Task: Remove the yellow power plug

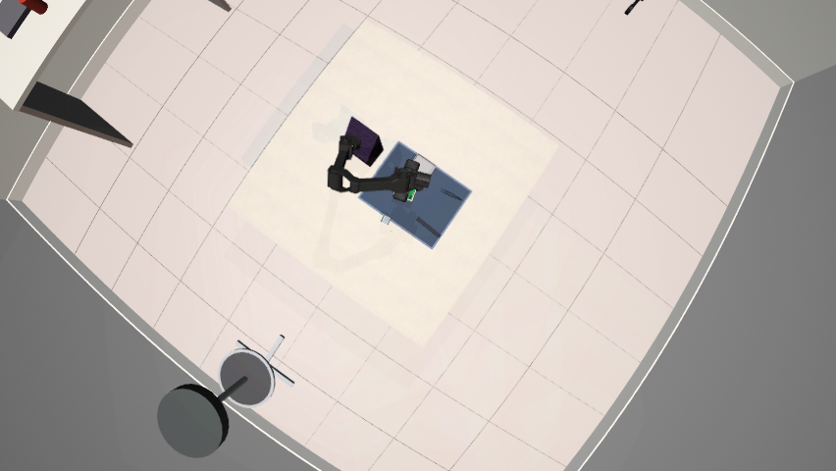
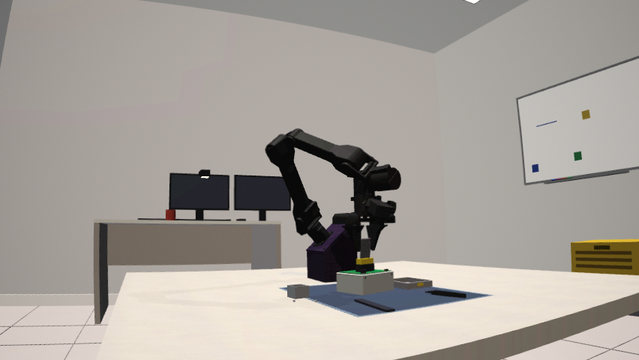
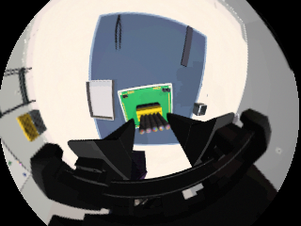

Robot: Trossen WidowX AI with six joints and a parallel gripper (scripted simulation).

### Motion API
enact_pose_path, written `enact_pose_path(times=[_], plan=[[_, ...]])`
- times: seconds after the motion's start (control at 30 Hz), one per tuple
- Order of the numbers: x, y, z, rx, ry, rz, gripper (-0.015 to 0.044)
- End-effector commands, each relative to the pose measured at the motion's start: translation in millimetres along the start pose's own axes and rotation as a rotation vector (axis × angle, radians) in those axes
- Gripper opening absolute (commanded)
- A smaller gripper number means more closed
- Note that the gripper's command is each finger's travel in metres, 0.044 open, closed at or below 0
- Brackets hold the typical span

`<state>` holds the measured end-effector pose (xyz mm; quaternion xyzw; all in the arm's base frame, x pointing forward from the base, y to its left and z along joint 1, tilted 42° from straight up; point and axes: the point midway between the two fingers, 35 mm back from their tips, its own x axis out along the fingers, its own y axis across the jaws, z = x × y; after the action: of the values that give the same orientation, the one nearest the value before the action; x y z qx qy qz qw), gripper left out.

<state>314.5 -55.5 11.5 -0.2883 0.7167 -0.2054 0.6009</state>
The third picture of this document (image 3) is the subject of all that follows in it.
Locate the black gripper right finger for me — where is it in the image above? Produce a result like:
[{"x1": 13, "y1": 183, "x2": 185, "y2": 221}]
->
[{"x1": 166, "y1": 113, "x2": 234, "y2": 167}]

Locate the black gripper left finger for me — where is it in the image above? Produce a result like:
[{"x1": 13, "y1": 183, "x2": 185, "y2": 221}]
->
[{"x1": 67, "y1": 118, "x2": 135, "y2": 181}]

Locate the green circuit board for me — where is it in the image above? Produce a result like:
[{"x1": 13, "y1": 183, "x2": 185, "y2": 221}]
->
[{"x1": 120, "y1": 86, "x2": 172, "y2": 128}]

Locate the blue-grey flat mat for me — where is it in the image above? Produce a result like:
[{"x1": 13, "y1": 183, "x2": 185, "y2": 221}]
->
[{"x1": 88, "y1": 11, "x2": 207, "y2": 146}]

